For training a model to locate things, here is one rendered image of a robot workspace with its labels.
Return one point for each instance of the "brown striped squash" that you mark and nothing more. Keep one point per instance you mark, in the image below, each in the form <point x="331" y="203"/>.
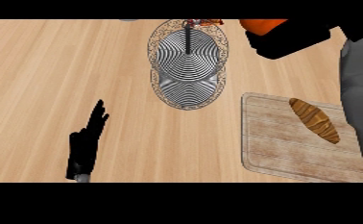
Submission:
<point x="315" y="120"/>

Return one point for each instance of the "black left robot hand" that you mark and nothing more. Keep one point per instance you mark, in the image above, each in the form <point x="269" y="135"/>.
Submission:
<point x="85" y="144"/>

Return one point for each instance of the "pale wooden cutting board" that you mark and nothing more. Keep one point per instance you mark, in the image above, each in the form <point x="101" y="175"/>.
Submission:
<point x="284" y="151"/>

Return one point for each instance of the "small grey object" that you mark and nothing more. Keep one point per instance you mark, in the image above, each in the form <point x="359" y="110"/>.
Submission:
<point x="128" y="19"/>

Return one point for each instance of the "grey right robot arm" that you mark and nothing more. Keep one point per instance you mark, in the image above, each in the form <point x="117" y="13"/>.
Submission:
<point x="352" y="90"/>

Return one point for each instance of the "orange round object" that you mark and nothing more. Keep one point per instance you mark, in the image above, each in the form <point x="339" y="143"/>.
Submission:
<point x="262" y="26"/>

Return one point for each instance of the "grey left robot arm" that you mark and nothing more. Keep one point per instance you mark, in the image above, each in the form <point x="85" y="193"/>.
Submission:
<point x="82" y="178"/>

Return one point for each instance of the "red orange item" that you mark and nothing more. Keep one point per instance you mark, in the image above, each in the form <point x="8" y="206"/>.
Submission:
<point x="210" y="22"/>

